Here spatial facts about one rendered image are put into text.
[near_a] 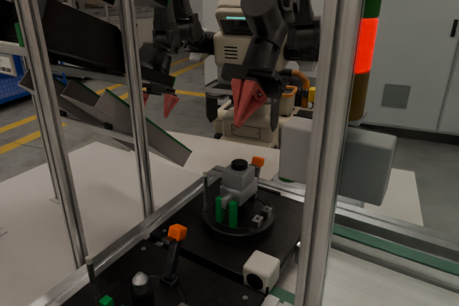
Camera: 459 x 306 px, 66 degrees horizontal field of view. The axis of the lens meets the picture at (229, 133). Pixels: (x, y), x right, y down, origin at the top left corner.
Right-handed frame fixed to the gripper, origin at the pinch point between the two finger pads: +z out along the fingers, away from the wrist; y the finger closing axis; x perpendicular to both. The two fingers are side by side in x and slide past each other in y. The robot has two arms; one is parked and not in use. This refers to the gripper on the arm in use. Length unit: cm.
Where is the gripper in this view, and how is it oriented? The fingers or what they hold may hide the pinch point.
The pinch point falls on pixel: (238, 122)
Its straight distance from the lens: 59.9
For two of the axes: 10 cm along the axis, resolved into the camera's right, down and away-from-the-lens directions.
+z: -3.3, 9.2, -2.0
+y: 8.5, 2.0, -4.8
